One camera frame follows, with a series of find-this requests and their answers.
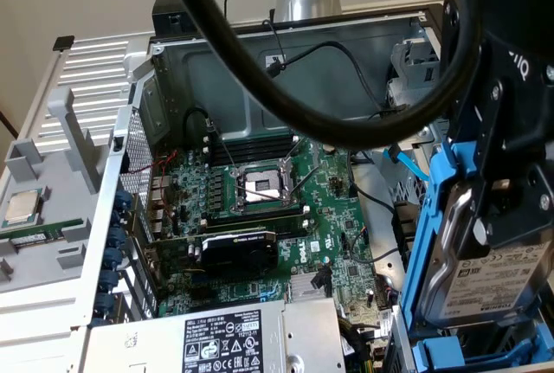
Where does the silver CPU chip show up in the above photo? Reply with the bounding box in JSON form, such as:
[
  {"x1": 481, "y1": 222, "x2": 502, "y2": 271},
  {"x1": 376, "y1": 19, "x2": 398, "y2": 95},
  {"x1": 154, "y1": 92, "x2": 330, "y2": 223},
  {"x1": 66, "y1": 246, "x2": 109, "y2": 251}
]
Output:
[{"x1": 2, "y1": 188, "x2": 48, "y2": 230}]

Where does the hard disk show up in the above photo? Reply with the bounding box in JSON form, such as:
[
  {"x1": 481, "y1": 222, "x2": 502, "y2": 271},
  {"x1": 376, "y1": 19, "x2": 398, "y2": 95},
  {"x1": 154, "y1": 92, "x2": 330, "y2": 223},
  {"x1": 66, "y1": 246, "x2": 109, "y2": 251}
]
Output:
[{"x1": 400, "y1": 138, "x2": 554, "y2": 335}]

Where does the green Dell motherboard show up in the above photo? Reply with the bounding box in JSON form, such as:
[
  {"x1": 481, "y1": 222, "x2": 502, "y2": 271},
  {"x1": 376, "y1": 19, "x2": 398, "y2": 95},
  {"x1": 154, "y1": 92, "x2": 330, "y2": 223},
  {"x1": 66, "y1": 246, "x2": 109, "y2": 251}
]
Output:
[{"x1": 145, "y1": 125, "x2": 393, "y2": 338}]

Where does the black box bracket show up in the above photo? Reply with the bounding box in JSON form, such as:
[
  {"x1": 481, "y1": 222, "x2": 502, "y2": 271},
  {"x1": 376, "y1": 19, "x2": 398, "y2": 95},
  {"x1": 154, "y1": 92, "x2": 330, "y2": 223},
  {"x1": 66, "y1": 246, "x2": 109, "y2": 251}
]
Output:
[{"x1": 151, "y1": 0, "x2": 204, "y2": 39}]

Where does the grey parts rack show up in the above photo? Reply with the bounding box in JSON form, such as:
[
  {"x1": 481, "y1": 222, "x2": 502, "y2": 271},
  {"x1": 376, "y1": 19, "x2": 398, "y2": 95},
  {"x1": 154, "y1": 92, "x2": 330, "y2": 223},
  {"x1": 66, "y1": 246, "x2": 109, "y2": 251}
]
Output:
[{"x1": 0, "y1": 87, "x2": 114, "y2": 294}]

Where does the black looping wire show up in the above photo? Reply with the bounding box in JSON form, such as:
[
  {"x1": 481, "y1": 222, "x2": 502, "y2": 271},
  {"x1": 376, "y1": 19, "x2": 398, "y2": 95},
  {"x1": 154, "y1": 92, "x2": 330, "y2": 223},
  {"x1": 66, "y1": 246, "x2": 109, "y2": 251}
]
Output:
[{"x1": 345, "y1": 147, "x2": 397, "y2": 214}]

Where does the black graphics card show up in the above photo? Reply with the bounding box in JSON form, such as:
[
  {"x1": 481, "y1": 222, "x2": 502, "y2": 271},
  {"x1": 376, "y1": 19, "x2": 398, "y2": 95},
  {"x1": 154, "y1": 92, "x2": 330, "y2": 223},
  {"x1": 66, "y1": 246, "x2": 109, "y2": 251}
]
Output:
[{"x1": 145, "y1": 228, "x2": 280, "y2": 279}]

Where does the CPU socket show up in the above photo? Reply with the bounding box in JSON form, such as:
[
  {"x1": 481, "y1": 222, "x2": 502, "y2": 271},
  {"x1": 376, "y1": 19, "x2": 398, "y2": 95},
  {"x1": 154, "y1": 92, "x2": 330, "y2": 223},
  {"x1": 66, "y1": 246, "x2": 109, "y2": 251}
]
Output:
[{"x1": 227, "y1": 157, "x2": 304, "y2": 215}]

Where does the metal locking lever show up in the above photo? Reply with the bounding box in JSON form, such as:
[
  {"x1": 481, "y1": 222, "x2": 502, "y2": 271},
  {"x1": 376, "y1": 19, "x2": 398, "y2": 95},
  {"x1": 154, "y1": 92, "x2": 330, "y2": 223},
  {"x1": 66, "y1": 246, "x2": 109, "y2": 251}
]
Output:
[
  {"x1": 283, "y1": 138, "x2": 311, "y2": 162},
  {"x1": 206, "y1": 118, "x2": 238, "y2": 171}
]

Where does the black wire with flat connector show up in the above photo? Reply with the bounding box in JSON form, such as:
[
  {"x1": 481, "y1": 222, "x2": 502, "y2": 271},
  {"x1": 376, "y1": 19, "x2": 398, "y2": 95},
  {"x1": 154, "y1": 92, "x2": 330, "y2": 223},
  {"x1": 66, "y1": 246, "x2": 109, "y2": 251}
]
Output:
[{"x1": 266, "y1": 41, "x2": 408, "y2": 119}]

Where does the open grey PC case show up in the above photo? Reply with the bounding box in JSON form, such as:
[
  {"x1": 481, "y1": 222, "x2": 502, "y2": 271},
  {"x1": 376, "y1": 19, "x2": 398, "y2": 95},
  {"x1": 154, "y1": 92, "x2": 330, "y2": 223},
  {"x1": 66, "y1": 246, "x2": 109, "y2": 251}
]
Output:
[{"x1": 71, "y1": 3, "x2": 554, "y2": 373}]

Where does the braided power cable bundle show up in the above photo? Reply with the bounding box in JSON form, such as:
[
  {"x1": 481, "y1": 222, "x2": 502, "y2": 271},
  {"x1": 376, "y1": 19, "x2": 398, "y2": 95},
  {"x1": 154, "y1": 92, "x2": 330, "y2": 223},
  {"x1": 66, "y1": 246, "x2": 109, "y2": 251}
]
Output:
[{"x1": 337, "y1": 314, "x2": 384, "y2": 373}]

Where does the blue SATA wire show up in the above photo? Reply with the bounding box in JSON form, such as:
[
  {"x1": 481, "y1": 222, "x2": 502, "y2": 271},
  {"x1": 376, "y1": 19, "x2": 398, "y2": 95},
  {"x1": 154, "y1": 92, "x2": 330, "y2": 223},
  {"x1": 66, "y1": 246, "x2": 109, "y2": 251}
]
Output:
[{"x1": 383, "y1": 145, "x2": 432, "y2": 183}]

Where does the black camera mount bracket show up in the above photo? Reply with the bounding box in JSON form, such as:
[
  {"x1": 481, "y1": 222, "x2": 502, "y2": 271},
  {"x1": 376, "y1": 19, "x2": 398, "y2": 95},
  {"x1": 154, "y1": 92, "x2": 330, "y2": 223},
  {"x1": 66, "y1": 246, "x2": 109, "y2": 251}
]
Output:
[{"x1": 441, "y1": 0, "x2": 463, "y2": 104}]

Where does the white barcode cable tag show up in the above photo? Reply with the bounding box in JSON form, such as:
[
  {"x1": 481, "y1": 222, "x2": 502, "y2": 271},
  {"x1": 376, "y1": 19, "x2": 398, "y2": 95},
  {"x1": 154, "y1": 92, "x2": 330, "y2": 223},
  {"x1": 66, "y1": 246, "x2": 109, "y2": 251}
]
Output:
[{"x1": 377, "y1": 308, "x2": 395, "y2": 342}]

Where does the thin black wire orange plug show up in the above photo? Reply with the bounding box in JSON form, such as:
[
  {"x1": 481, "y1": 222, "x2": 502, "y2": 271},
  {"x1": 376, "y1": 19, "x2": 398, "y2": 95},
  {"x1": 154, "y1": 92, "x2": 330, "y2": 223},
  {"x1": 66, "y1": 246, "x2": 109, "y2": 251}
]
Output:
[{"x1": 348, "y1": 226, "x2": 402, "y2": 267}]

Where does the black RAM slot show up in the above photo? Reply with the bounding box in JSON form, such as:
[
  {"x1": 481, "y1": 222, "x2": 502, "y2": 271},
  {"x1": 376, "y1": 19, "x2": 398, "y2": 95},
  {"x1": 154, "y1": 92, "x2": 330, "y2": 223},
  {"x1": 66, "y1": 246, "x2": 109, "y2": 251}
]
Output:
[
  {"x1": 202, "y1": 204, "x2": 309, "y2": 223},
  {"x1": 206, "y1": 135, "x2": 300, "y2": 153},
  {"x1": 203, "y1": 216, "x2": 312, "y2": 238},
  {"x1": 203, "y1": 145, "x2": 298, "y2": 165}
]

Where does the silver power supply unit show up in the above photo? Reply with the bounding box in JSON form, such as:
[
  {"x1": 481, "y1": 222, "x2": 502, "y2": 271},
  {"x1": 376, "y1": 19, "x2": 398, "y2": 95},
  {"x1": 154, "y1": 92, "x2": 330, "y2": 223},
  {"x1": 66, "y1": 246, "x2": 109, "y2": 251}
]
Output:
[{"x1": 86, "y1": 297, "x2": 347, "y2": 373}]

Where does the thin red black wire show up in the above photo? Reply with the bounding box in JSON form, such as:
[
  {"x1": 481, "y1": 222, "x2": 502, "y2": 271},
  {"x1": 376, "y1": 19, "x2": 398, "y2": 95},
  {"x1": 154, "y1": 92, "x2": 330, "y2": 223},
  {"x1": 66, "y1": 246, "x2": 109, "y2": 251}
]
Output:
[{"x1": 261, "y1": 17, "x2": 289, "y2": 70}]

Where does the metal socket cover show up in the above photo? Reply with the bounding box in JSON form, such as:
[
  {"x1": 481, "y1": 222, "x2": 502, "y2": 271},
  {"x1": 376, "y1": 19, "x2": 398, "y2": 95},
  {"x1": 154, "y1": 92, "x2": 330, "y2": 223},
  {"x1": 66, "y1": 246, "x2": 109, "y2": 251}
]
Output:
[{"x1": 276, "y1": 155, "x2": 304, "y2": 201}]

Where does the grey metal drive cage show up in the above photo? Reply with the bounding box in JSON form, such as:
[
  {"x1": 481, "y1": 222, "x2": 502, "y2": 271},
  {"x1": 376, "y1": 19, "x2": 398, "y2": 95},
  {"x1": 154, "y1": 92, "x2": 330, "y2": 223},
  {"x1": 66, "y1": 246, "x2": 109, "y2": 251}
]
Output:
[{"x1": 387, "y1": 37, "x2": 451, "y2": 153}]

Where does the short black wire loop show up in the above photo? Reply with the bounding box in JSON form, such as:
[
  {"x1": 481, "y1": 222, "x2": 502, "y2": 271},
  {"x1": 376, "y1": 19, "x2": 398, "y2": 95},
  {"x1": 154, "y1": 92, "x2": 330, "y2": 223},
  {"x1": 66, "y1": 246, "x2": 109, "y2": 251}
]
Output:
[{"x1": 184, "y1": 106, "x2": 217, "y2": 143}]

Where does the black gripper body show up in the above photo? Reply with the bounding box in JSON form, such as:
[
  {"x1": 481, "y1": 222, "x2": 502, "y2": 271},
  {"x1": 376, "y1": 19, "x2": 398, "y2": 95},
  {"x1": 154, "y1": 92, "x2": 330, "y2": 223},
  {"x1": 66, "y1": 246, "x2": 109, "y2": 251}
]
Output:
[{"x1": 478, "y1": 0, "x2": 554, "y2": 162}]

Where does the silver chipset heatsink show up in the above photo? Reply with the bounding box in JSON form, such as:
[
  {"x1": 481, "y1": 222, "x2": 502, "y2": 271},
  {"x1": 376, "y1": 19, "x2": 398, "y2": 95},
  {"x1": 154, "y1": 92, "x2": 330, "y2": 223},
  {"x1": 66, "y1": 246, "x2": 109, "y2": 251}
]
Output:
[{"x1": 288, "y1": 272, "x2": 335, "y2": 304}]

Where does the blue disk carrier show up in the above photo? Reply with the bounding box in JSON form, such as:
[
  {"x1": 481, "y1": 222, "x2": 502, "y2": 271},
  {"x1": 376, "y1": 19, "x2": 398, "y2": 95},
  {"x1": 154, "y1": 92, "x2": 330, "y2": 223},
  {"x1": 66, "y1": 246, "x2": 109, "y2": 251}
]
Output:
[{"x1": 410, "y1": 329, "x2": 554, "y2": 368}]

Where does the dark brown cable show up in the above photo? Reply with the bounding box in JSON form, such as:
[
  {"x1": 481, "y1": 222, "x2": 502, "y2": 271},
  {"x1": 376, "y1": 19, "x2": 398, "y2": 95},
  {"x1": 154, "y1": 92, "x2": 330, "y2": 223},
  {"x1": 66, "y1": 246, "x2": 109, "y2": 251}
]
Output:
[{"x1": 0, "y1": 108, "x2": 19, "y2": 140}]

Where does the green RAM stick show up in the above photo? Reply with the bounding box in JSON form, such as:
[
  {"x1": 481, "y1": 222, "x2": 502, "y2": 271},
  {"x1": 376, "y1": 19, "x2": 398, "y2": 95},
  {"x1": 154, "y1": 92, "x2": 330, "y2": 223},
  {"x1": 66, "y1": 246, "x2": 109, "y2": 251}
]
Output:
[{"x1": 0, "y1": 220, "x2": 83, "y2": 251}]

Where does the blue expansion card retainer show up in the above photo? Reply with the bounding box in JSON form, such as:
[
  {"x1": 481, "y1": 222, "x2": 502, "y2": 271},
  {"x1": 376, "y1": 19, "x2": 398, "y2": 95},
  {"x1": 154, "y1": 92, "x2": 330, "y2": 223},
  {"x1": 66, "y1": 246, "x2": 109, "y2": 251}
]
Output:
[{"x1": 97, "y1": 189, "x2": 133, "y2": 320}]

